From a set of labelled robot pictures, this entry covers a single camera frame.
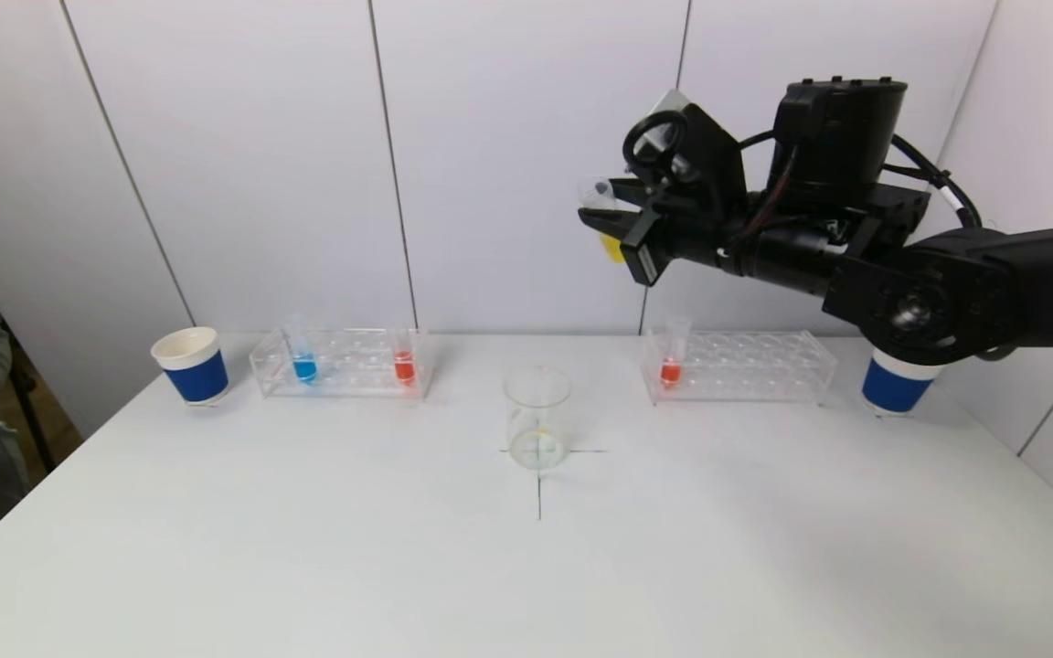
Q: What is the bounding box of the clear acrylic test tube rack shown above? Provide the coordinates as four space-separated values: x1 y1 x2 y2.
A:
642 331 837 407
250 329 434 400

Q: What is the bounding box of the clear glass beaker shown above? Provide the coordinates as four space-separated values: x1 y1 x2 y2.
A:
503 366 572 472

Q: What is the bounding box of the test tube with yellow pigment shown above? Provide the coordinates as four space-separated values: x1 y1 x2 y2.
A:
578 175 630 265

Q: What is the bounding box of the black camera cable loop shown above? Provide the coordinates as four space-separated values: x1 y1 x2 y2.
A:
622 110 692 184

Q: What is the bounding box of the blue paper cup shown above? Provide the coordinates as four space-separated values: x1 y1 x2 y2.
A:
860 345 945 418
151 326 231 406

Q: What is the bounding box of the test tube with blue pigment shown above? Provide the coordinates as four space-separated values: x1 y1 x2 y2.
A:
285 315 320 386

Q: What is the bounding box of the black stand leg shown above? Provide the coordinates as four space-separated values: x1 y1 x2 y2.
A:
10 352 59 472

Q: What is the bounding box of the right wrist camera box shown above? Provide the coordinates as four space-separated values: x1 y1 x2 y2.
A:
622 90 749 220

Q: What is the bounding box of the black arm cable white marker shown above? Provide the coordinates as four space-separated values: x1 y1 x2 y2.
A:
888 133 984 229

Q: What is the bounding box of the test tube with red pigment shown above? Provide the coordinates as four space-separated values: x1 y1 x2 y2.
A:
391 320 417 387
659 316 693 389

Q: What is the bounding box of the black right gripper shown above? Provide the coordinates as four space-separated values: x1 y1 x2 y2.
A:
578 177 745 287

